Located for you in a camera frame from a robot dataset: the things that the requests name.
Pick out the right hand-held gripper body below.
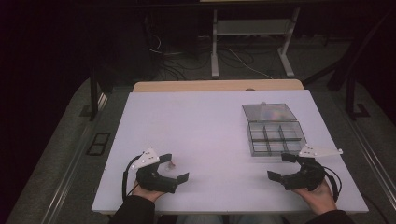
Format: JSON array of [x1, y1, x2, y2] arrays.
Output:
[[279, 144, 344, 191]]

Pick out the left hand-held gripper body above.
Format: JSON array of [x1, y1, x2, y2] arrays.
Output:
[[130, 147, 180, 194]]

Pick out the clear plastic compartment box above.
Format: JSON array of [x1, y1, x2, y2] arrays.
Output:
[[241, 102, 308, 157]]

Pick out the person's left hand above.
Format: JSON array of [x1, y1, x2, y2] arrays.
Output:
[[132, 181, 166, 203]]

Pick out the person's right hand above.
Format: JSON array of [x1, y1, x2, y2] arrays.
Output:
[[291, 178, 338, 217]]

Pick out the wooden table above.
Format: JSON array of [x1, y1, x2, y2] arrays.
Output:
[[133, 78, 305, 93]]

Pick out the black metal stand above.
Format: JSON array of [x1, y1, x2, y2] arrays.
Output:
[[326, 8, 372, 121]]

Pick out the white metal stand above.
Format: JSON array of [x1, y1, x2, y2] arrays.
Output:
[[210, 7, 302, 79]]

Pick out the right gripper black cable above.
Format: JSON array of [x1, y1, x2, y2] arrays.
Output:
[[322, 165, 343, 203]]

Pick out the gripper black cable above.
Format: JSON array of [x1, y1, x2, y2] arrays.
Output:
[[322, 165, 343, 203], [121, 154, 142, 203]]

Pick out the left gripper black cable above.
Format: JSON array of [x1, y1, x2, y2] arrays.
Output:
[[121, 154, 142, 203]]

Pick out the black rectangular floor frame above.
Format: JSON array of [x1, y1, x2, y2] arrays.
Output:
[[85, 132, 112, 157]]

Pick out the metal floor rail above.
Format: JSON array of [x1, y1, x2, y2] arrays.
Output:
[[337, 101, 396, 202], [39, 92, 109, 224]]

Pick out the black floor cables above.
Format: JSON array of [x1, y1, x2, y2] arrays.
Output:
[[144, 32, 250, 81]]

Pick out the white floor cable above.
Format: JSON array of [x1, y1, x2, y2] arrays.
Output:
[[229, 46, 275, 80]]

